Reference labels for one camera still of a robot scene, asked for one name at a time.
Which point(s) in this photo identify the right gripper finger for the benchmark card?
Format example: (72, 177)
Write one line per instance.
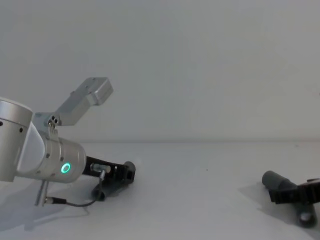
(277, 182)
(306, 216)

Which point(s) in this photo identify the white table cloth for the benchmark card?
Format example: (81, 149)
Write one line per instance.
(175, 195)

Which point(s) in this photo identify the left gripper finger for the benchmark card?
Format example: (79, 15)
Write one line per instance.
(130, 172)
(98, 194)

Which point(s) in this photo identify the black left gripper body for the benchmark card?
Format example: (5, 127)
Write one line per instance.
(112, 175)

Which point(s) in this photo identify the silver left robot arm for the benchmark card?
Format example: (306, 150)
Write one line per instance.
(57, 160)

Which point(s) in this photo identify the white curtain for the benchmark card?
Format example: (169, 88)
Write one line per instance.
(175, 62)

